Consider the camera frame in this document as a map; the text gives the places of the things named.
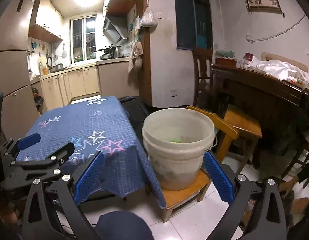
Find black garbage bag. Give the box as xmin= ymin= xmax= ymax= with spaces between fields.
xmin=118 ymin=96 xmax=161 ymax=145

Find kitchen window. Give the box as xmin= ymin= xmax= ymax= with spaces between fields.
xmin=70 ymin=15 xmax=96 ymax=63

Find beige refrigerator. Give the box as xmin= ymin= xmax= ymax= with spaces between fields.
xmin=0 ymin=0 xmax=39 ymax=139

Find hanging cloth bag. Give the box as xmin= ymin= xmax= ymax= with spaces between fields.
xmin=128 ymin=41 xmax=144 ymax=73

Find white cloth on table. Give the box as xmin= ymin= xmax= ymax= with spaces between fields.
xmin=241 ymin=56 xmax=309 ymax=85

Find long green box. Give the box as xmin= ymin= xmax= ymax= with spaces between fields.
xmin=170 ymin=140 xmax=182 ymax=144

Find dark wooden dining table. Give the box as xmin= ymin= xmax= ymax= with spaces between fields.
xmin=211 ymin=64 xmax=309 ymax=168

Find dark wooden chair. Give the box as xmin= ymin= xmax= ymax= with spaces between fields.
xmin=192 ymin=47 xmax=213 ymax=106

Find white plastic bucket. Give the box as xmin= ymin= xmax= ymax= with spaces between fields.
xmin=142 ymin=108 xmax=215 ymax=191

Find range hood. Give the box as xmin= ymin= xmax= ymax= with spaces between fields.
xmin=103 ymin=15 xmax=128 ymax=45

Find blue star tablecloth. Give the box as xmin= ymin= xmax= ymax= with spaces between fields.
xmin=17 ymin=96 xmax=166 ymax=209

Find beige kitchen cabinets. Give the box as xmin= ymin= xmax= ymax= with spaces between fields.
xmin=31 ymin=57 xmax=139 ymax=114

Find wooden stool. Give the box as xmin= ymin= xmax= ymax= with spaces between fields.
xmin=218 ymin=103 xmax=263 ymax=174

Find small wooden chair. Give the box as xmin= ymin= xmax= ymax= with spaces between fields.
xmin=159 ymin=105 xmax=240 ymax=223

